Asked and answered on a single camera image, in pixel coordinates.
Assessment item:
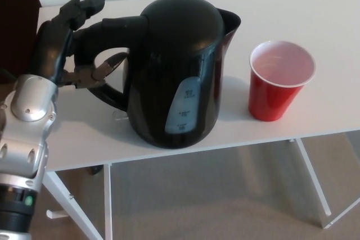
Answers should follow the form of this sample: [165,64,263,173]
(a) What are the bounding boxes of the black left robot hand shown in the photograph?
[29,0,126,89]

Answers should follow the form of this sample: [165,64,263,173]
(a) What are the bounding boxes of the black electric kettle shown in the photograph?
[73,0,242,150]

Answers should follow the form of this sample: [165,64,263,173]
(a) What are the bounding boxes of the red plastic cup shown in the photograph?
[247,40,317,121]

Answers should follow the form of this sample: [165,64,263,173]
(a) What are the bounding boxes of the dark brown furniture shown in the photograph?
[0,0,43,83]

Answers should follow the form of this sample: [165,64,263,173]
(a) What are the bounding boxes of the white table leg hook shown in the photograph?
[46,209,68,219]

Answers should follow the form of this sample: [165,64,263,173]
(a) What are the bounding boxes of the white table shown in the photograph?
[36,0,360,240]

